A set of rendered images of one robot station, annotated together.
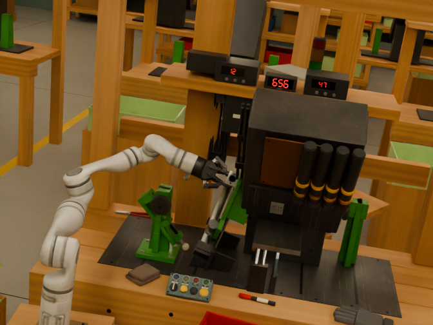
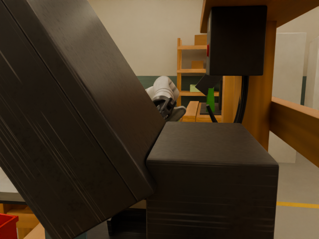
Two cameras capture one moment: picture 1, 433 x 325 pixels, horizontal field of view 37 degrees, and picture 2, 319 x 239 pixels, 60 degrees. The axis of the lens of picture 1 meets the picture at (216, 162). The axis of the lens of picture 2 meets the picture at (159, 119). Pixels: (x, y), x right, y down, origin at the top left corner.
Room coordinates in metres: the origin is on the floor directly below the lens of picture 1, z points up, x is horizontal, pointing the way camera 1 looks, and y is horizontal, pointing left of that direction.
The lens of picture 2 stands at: (2.28, -0.81, 1.36)
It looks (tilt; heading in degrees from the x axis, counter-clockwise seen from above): 10 degrees down; 91
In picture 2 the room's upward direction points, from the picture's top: straight up
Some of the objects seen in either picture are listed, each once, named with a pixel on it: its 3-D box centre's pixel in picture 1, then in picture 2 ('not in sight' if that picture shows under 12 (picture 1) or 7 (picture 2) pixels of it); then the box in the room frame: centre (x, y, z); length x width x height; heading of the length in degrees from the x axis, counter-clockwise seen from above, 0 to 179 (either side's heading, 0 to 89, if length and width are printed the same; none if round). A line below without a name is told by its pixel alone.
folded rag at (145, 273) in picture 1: (142, 274); not in sight; (2.01, 0.21, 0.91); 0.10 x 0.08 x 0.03; 142
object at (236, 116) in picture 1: (247, 112); (231, 45); (2.45, -0.09, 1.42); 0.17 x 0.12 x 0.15; 84
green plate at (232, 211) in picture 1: (240, 200); not in sight; (2.17, -0.10, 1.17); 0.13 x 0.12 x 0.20; 84
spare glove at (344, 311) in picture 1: (363, 318); not in sight; (1.91, -0.56, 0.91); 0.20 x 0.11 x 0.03; 76
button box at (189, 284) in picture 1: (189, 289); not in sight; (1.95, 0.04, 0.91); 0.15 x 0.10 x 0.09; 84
